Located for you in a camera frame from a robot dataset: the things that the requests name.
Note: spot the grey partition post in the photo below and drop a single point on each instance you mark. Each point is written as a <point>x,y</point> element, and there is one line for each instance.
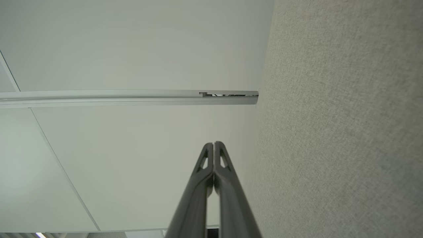
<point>99,93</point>
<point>99,103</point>

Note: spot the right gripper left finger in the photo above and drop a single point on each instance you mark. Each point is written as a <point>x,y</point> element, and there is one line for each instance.
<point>193,205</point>

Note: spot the frosted white partition panel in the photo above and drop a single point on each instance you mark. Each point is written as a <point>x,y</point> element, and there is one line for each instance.
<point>115,155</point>
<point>132,43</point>

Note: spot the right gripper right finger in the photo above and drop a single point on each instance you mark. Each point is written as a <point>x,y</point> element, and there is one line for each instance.
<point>233,211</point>

